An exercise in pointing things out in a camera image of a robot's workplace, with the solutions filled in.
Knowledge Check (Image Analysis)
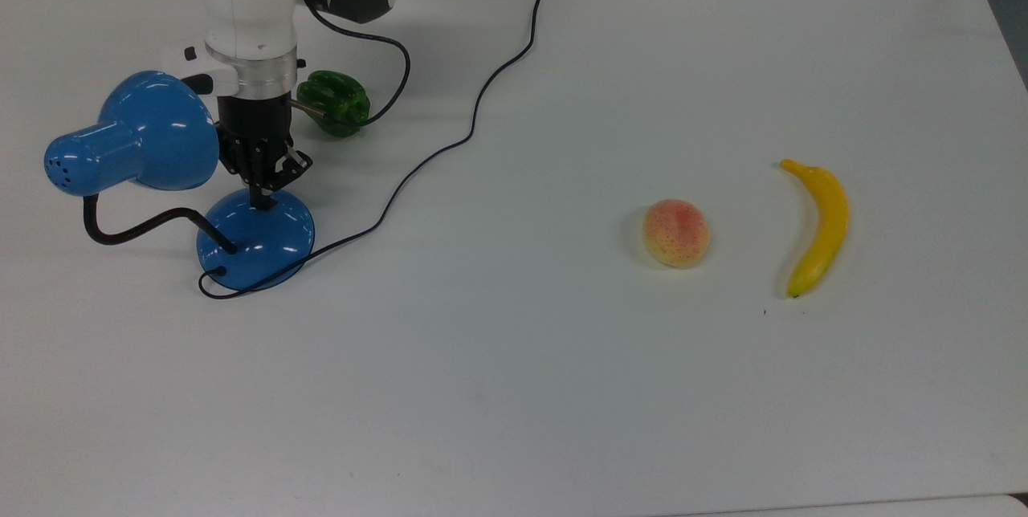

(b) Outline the yellow banana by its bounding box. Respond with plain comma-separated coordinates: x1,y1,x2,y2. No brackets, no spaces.
778,158,851,299

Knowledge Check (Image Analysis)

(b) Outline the blue desk lamp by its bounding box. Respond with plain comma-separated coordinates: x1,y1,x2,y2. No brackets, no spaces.
44,70,316,292

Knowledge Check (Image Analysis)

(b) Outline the peach fruit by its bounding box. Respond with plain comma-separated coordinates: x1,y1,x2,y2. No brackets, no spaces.
642,197,712,270

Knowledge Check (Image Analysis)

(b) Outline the black lamp power cord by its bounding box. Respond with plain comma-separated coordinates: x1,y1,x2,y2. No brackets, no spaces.
198,0,557,300

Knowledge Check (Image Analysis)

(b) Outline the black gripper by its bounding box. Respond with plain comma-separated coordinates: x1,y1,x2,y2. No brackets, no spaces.
215,95,315,210

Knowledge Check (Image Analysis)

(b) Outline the green bell pepper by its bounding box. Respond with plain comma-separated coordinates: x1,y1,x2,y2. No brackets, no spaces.
295,70,373,140

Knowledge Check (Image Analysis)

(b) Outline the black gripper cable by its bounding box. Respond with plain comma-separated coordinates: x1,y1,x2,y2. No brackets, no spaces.
287,0,413,130

